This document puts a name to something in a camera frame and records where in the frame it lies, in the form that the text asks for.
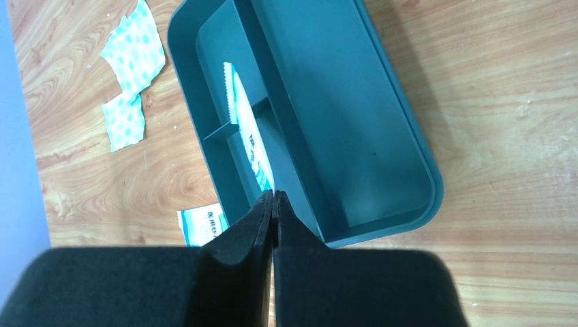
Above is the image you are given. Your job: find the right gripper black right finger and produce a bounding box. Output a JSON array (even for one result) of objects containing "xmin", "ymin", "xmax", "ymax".
[{"xmin": 272, "ymin": 191, "xmax": 468, "ymax": 326}]

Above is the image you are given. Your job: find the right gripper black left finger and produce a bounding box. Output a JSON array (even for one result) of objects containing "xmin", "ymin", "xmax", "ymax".
[{"xmin": 1, "ymin": 191, "xmax": 273, "ymax": 326}]

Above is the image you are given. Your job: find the teal white sachet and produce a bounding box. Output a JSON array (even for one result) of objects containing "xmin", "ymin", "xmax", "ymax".
[
  {"xmin": 223, "ymin": 61, "xmax": 276, "ymax": 191},
  {"xmin": 177, "ymin": 203, "xmax": 230, "ymax": 247}
]

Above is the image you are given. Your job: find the dark teal divided tray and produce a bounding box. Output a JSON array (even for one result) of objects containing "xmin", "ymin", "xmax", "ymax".
[{"xmin": 168, "ymin": 1, "xmax": 444, "ymax": 247}]

